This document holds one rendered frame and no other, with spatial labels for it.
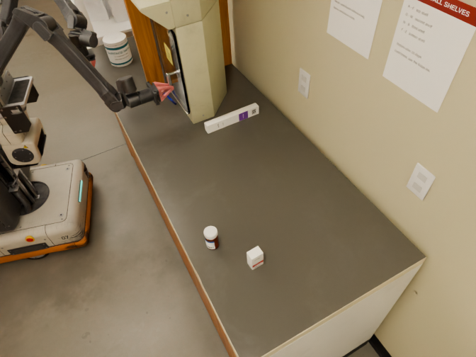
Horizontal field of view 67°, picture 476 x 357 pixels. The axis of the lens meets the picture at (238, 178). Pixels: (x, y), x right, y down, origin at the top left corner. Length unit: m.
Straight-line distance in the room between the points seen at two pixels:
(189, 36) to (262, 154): 0.56
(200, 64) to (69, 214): 1.34
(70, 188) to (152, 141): 1.04
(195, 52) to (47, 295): 1.72
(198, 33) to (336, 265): 1.01
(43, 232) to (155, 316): 0.84
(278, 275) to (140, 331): 1.20
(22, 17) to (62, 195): 1.28
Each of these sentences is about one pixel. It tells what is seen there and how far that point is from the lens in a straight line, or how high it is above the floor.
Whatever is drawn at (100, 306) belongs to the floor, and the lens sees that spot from 2.39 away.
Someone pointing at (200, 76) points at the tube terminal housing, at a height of 1.18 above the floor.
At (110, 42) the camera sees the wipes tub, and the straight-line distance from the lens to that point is 2.22.
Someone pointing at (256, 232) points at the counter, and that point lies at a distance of 1.32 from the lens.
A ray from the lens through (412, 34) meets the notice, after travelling 1.12.
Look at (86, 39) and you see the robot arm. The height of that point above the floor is 1.28.
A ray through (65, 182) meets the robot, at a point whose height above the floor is 0.28.
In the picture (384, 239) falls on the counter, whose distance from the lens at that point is 1.37.
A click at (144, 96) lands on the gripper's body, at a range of 1.61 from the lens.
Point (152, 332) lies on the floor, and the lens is 2.24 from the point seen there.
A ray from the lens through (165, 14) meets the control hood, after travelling 1.46.
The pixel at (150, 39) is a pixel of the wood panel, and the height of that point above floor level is 1.21.
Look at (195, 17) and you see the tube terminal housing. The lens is 1.51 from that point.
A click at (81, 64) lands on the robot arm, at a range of 1.62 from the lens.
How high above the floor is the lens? 2.05
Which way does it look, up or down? 49 degrees down
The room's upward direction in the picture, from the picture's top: 5 degrees counter-clockwise
